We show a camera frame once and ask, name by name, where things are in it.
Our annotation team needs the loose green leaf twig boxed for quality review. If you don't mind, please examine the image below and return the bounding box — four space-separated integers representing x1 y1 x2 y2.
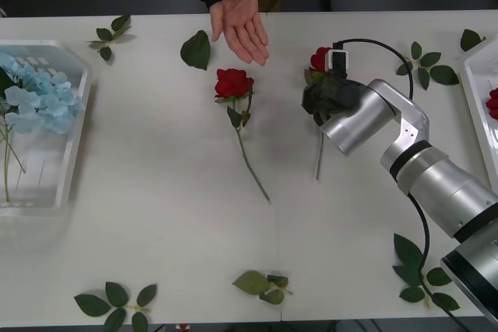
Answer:
395 40 461 91
73 281 158 332
391 232 461 312
86 15 138 63

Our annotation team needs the single small green leaf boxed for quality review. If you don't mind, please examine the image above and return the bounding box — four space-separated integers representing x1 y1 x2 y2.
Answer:
460 28 487 52

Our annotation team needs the loose olive leaf twig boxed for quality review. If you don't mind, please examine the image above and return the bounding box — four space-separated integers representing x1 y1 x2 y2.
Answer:
231 269 293 306

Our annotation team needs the person's hand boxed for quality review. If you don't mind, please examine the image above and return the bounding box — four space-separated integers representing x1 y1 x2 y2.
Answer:
209 0 271 67

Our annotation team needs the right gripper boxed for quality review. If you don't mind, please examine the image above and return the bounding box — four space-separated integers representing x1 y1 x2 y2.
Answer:
301 78 361 128

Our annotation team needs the single large green leaf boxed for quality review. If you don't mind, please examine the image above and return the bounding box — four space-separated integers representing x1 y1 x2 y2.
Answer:
179 30 212 72

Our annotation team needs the shallow white box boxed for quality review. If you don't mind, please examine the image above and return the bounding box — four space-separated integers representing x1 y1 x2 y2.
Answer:
461 38 498 193
0 39 93 251

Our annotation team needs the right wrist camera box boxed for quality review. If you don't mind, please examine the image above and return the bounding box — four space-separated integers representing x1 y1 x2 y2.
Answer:
325 48 349 80

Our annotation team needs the red rose with large leaves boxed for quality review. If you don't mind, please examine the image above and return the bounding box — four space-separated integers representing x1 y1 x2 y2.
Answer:
213 68 272 204

